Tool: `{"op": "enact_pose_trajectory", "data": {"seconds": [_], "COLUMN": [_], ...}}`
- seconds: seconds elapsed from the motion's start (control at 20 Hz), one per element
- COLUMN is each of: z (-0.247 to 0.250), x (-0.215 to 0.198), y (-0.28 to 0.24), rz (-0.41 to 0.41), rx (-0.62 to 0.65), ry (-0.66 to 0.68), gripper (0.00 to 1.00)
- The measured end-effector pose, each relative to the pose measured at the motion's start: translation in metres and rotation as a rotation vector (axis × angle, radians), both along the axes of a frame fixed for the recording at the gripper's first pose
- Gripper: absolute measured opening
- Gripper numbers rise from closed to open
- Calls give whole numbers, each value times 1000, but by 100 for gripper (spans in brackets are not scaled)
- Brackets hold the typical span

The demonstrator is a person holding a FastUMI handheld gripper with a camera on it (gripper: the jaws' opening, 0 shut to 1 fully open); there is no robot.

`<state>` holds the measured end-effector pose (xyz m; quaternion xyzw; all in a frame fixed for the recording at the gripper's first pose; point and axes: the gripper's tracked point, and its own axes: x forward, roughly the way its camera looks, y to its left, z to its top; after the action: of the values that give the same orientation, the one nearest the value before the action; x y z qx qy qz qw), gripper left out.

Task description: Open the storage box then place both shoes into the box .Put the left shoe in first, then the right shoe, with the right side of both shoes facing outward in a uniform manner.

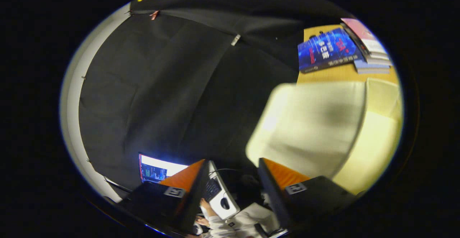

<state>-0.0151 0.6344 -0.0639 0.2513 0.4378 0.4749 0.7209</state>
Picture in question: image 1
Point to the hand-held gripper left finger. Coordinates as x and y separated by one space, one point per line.
196 195

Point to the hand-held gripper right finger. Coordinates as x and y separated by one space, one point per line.
271 191

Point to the open laptop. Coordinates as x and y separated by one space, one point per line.
158 169

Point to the black backdrop cloth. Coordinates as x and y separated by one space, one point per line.
161 87

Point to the white clip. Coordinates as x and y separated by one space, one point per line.
235 39

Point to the pale blue book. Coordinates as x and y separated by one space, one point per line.
372 68

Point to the white book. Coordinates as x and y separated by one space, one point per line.
377 59

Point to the pink book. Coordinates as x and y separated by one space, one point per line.
363 36

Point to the red clip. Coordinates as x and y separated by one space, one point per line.
154 14

